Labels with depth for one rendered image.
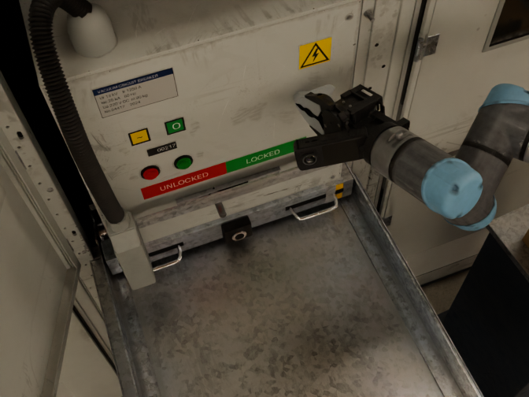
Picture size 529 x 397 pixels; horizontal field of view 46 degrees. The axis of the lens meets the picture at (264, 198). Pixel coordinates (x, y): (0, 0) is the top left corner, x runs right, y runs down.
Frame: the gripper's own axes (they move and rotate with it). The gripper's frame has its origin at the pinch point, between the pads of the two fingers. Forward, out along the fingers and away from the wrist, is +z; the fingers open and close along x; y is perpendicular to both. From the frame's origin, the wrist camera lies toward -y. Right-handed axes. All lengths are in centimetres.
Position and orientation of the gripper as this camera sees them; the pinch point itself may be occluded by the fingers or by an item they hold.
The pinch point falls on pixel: (296, 101)
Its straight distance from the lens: 106.8
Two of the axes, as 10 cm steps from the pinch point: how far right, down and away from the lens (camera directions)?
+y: 8.1, -5.0, 3.1
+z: -5.6, -4.9, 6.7
